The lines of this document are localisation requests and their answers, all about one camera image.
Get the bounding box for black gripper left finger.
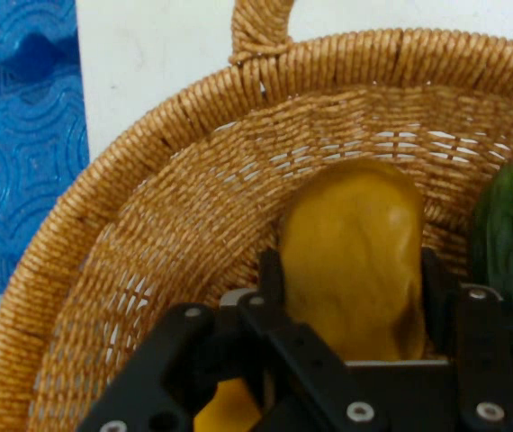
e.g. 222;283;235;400
76;247;392;432

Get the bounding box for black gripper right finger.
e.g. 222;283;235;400
420;247;513;432

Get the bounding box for brown-yellow potato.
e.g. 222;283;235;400
193;157;429;432

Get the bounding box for woven wicker basket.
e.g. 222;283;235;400
0;0;513;432

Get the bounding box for dark blue foam mat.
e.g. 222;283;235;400
0;0;91;294

